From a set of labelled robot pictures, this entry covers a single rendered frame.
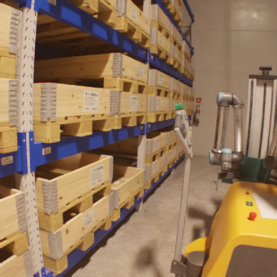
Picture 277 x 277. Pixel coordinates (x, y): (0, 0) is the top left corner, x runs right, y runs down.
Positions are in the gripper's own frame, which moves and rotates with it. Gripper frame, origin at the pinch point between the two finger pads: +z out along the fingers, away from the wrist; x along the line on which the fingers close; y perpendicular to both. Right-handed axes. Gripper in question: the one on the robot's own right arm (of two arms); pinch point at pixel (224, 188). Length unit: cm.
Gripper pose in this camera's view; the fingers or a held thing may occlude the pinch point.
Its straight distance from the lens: 203.0
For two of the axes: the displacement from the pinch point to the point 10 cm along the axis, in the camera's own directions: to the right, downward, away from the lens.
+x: -8.9, 0.2, 4.5
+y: 4.3, 3.0, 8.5
